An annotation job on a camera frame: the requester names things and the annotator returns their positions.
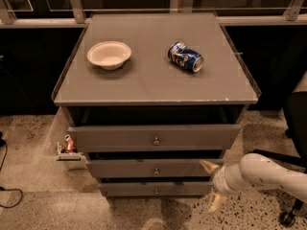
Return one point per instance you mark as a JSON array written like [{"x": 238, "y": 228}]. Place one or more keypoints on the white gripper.
[{"x": 219, "y": 180}]

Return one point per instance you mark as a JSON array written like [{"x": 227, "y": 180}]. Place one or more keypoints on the grey drawer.
[
  {"x": 152, "y": 138},
  {"x": 141, "y": 164},
  {"x": 165, "y": 186}
]

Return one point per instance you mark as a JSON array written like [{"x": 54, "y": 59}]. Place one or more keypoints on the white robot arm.
[{"x": 253, "y": 172}]

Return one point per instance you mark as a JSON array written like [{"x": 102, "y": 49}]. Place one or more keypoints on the grey top drawer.
[{"x": 152, "y": 138}]

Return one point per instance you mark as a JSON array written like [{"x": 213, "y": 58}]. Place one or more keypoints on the grey bottom drawer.
[{"x": 165, "y": 186}]

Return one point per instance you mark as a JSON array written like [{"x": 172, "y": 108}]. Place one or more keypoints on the grey drawer cabinet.
[{"x": 148, "y": 89}]

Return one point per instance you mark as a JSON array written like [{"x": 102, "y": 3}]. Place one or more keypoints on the black office chair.
[{"x": 282, "y": 135}]

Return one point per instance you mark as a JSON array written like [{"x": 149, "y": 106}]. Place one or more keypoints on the blue soda can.
[{"x": 181, "y": 55}]

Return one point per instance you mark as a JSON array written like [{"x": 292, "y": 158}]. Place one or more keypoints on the red bottle in bin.
[{"x": 70, "y": 146}]

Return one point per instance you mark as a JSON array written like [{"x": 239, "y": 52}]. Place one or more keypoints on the clear plastic side bin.
[{"x": 55, "y": 145}]

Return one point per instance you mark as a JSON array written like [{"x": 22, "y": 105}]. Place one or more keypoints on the white paper bowl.
[{"x": 109, "y": 55}]

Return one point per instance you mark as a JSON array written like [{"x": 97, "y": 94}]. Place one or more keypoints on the metal window railing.
[{"x": 76, "y": 13}]

